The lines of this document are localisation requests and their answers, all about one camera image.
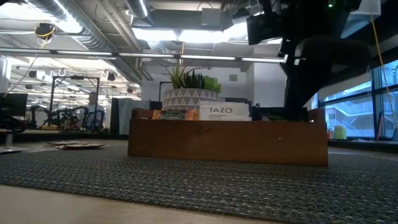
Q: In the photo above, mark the grey woven placemat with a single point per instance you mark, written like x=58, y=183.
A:
x=186, y=186

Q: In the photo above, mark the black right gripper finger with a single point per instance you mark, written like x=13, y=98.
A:
x=297, y=93
x=339, y=57

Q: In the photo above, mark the wooden three-compartment tea box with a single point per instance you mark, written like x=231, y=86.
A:
x=227, y=143

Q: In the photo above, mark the person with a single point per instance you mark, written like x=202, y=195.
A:
x=93, y=109

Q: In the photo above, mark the dark purple tea packet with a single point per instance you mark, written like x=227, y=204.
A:
x=270, y=115

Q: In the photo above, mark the black computer monitor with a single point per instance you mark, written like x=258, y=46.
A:
x=12, y=104

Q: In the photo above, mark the silver ventilation duct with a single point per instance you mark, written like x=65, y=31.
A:
x=90, y=40

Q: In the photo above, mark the distant black robot arms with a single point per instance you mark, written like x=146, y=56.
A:
x=65, y=116

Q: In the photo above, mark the succulent in patterned white pot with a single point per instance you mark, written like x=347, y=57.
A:
x=186, y=98

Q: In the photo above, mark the grey cabinet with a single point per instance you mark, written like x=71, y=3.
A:
x=130, y=116

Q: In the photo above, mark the white orange tea packet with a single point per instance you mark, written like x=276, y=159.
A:
x=224, y=111

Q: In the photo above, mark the black yellow ceiling reel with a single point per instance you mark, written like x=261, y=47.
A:
x=45, y=30

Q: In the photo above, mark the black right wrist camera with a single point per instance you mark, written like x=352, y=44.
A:
x=264, y=29

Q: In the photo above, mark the yellow green container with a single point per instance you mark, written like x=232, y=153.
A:
x=340, y=133

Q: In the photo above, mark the black metal rig frame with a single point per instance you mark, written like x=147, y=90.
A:
x=74, y=77

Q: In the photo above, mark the ceiling light panel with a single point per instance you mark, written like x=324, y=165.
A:
x=186, y=35

